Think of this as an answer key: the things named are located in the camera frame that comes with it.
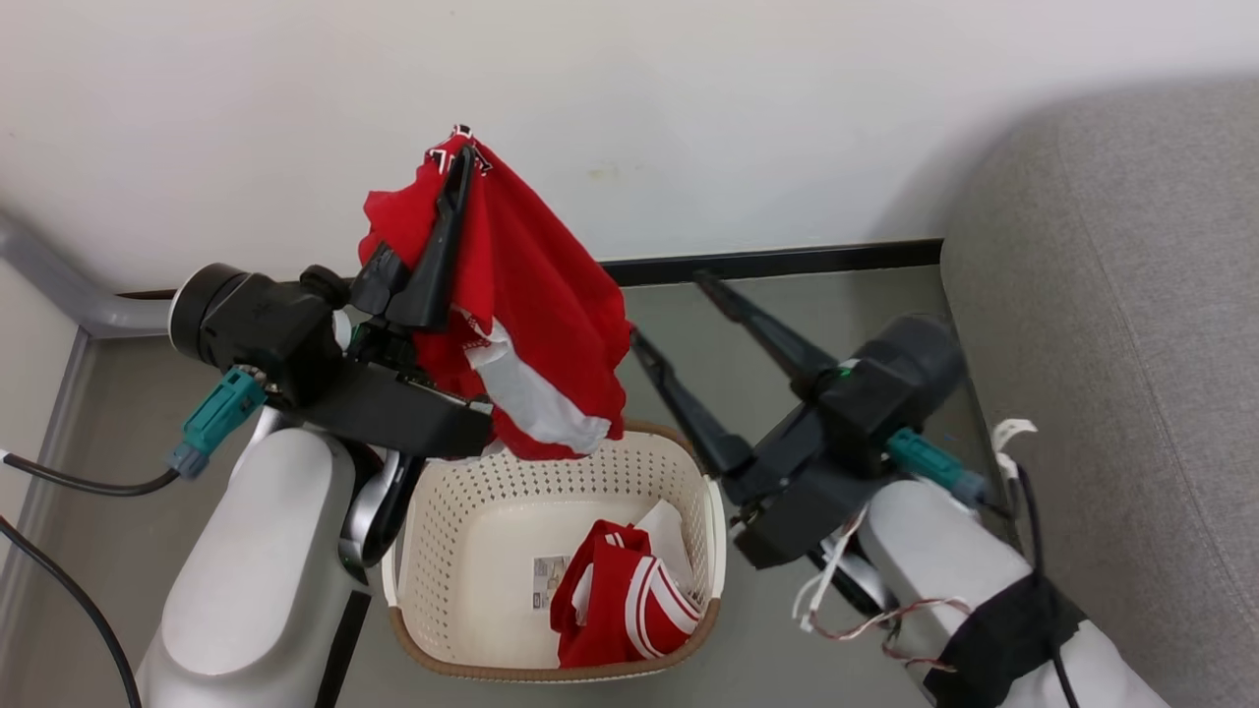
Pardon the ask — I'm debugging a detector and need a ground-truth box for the grey fabric sofa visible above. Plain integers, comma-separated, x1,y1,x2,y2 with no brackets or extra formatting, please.
939,74,1259,708

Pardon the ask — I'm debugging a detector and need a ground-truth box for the cream perforated laundry basket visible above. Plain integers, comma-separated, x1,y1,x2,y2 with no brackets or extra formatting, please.
382,421,729,682

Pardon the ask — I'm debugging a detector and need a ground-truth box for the teal cable connector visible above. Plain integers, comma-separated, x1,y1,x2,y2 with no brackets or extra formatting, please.
167,369,268,481
885,428,990,508

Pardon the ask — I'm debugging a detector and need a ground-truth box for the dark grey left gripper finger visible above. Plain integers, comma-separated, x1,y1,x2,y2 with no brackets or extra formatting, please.
350,243,410,315
386,146,480,330

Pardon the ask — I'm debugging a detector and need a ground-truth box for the red and white wire bundle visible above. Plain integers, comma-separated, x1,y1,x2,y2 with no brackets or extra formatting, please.
792,506,977,676

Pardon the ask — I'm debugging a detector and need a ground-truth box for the black baseboard strip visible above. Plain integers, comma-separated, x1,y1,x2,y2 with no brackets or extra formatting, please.
118,239,945,300

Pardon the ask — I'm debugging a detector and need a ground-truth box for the black loose cable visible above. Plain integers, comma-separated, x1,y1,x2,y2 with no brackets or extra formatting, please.
0,515,145,708

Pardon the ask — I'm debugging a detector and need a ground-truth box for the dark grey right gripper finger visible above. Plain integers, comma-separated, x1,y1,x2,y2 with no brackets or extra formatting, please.
629,327,754,479
693,272,837,394

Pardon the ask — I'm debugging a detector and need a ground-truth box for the teal left cable connector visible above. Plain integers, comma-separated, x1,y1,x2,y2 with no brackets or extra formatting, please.
167,369,268,481

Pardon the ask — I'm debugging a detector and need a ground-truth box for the black left connector cable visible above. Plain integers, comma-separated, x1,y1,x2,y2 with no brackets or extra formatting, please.
0,449,183,498

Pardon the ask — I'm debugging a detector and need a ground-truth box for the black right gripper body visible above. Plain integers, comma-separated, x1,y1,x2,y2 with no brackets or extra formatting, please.
723,315,967,571

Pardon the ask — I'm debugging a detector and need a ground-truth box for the white cable tag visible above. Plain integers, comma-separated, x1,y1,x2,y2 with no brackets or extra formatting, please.
990,418,1039,480

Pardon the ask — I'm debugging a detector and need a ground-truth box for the red garment with grey panel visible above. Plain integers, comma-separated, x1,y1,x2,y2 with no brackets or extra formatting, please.
357,125,632,461

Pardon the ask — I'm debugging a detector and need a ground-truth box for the grey wall trim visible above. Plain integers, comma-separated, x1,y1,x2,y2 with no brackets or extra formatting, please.
0,210,174,340

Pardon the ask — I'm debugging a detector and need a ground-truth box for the teal right cable connector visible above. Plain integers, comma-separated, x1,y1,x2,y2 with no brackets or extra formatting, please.
885,428,990,508

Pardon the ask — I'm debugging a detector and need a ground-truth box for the red jersey with white stripes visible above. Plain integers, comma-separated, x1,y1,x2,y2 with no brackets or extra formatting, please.
549,499,705,670

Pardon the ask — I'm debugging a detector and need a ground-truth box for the black strap on arm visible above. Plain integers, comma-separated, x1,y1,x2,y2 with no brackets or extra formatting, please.
923,573,1089,708

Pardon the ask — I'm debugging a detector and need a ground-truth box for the white barcode sticker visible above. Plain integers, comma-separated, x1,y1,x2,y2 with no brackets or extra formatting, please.
532,556,572,612

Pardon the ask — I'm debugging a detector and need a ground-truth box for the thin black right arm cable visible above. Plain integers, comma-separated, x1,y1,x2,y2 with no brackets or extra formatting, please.
1011,462,1083,708

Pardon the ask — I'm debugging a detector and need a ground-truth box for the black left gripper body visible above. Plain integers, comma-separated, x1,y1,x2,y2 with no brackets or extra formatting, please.
169,263,493,459

